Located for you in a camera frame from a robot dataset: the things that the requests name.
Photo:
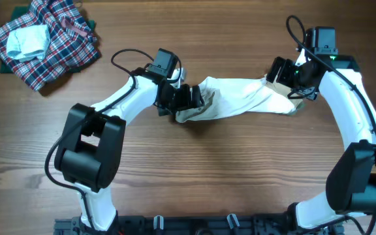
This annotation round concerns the dark green folded cloth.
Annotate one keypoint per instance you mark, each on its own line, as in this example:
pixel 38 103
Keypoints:
pixel 20 11

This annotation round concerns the white baby shirt tan sleeves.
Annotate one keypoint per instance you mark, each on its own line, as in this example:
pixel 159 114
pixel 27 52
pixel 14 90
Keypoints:
pixel 227 97

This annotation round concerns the plaid flannel shirt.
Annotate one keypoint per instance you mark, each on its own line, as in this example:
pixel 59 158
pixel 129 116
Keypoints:
pixel 72 42

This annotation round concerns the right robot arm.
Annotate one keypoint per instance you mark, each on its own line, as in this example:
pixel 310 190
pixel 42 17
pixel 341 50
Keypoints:
pixel 351 186

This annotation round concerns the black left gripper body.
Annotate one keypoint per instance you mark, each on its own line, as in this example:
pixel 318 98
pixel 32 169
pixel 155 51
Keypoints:
pixel 179 98

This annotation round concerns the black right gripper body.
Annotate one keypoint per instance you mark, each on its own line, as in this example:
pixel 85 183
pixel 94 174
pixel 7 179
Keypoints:
pixel 284 74

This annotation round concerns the light blue folded garment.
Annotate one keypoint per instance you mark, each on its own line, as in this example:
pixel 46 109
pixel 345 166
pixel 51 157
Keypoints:
pixel 28 43

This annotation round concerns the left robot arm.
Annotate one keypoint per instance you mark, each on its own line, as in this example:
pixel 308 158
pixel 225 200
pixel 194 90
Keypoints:
pixel 88 152

